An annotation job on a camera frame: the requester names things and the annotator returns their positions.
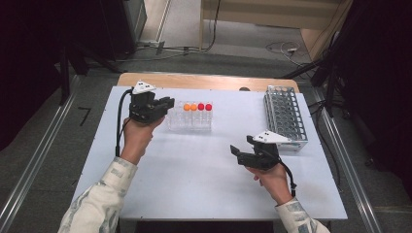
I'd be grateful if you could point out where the clear acrylic tube rack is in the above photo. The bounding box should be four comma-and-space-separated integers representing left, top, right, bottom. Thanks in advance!
166, 99, 214, 133

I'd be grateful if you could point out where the hand-held gripper black cable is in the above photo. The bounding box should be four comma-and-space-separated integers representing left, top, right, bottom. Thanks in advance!
278, 159, 298, 199
115, 87, 135, 158

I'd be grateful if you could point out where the beige wooden desk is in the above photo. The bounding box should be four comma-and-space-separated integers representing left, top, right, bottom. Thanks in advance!
198, 0, 354, 62

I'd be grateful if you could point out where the aluminium floor rail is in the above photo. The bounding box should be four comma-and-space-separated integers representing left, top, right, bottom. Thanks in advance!
310, 86, 384, 233
0, 76, 83, 233

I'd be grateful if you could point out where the metal tube rack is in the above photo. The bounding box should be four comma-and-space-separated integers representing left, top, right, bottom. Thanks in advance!
262, 84, 309, 153

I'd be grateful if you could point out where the person's right hand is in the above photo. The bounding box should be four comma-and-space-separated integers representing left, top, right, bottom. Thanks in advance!
246, 162, 294, 206

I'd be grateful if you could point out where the left hand-held gripper black cable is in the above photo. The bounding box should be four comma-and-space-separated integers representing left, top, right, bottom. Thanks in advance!
115, 87, 135, 158

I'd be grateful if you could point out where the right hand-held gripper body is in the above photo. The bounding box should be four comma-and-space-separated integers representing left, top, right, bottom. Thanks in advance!
237, 129, 292, 171

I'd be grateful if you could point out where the dark curtain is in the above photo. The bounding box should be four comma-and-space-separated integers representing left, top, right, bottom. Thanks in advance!
334, 0, 412, 198
0, 0, 102, 151

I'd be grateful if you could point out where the dark cabinet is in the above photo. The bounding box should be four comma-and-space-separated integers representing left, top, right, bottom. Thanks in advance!
98, 0, 149, 61

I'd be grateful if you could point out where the right hand-held gripper black cable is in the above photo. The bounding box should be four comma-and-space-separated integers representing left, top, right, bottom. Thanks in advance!
278, 159, 298, 199

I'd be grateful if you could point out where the white floor cable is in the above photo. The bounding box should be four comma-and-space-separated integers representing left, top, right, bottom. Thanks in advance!
265, 41, 307, 64

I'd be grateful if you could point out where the red cap test tube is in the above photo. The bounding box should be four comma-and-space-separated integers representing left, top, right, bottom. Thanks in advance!
196, 102, 206, 128
204, 102, 214, 128

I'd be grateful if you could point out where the person's left hand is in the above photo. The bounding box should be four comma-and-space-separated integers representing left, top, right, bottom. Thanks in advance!
120, 116, 166, 166

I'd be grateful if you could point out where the black floor cable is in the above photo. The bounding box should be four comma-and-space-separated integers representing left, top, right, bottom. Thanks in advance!
134, 0, 223, 54

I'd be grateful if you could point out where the black metal stand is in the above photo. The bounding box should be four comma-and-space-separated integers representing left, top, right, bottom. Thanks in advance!
281, 32, 345, 118
57, 40, 124, 107

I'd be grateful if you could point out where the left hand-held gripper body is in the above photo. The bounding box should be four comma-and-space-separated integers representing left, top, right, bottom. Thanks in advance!
128, 80, 163, 124

